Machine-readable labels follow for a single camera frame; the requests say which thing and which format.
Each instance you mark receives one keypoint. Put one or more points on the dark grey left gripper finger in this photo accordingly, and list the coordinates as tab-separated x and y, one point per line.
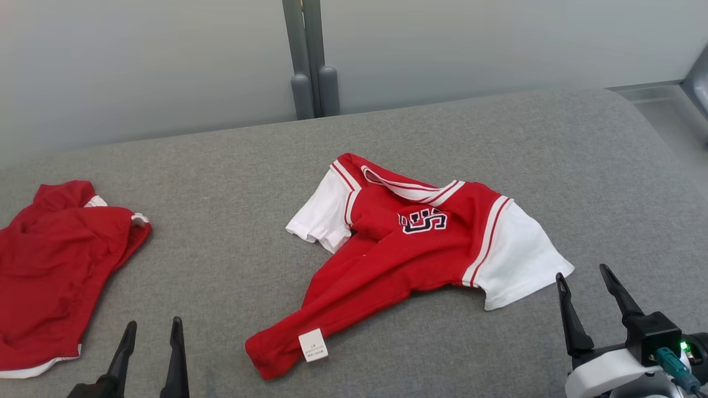
176	365
124	354

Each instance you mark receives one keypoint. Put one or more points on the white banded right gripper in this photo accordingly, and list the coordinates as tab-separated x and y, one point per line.
608	376

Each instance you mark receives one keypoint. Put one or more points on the red shorts white striped hem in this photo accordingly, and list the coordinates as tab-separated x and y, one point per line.
55	265

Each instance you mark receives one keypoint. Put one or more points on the red white lettered jersey shirt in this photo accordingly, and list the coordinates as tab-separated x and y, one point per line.
415	260

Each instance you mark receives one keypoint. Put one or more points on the grey fabric sofa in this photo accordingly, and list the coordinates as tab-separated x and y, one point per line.
221	221

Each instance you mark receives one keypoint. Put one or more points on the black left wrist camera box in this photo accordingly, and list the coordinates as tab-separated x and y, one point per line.
94	389

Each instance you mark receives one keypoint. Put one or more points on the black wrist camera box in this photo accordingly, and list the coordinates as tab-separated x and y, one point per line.
94	389
655	331

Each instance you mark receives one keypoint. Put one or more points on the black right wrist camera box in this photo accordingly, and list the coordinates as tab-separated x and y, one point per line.
655	331

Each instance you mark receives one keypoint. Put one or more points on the grey wall base rail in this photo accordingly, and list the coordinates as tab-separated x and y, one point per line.
647	91

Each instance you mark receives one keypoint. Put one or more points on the grey cylindrical post foot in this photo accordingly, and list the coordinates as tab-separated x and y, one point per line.
329	91
302	97

